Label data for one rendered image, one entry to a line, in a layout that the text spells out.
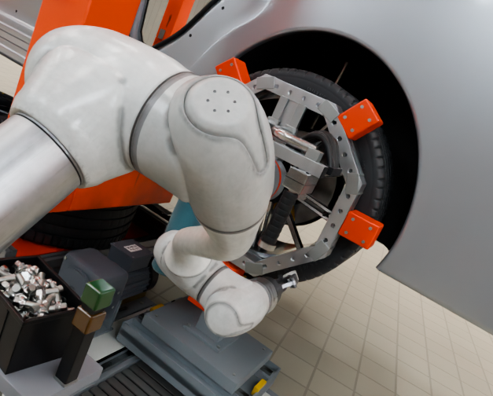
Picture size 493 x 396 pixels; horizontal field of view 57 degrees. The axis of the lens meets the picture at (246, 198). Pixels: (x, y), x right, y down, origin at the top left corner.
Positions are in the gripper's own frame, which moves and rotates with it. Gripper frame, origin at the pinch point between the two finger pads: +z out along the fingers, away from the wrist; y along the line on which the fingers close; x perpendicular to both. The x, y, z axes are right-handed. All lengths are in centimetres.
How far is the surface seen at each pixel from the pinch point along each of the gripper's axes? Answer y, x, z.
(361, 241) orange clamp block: 22.2, 4.7, -0.4
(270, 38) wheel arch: 11, 73, 15
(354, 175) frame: 25.9, 21.6, -0.7
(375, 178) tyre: 29.3, 19.6, 7.9
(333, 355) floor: -35, -55, 107
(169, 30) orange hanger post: -144, 224, 237
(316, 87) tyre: 22, 50, 8
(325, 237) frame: 13.4, 8.2, -0.4
